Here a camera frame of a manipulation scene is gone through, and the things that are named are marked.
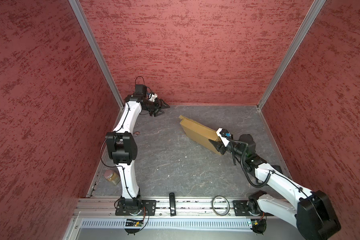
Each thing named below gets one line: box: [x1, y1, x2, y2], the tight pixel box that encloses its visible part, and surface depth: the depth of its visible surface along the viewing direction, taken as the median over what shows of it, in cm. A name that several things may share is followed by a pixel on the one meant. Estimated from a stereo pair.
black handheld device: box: [168, 192, 177, 217], surface depth 73 cm
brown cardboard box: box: [178, 115, 222, 156], surface depth 83 cm
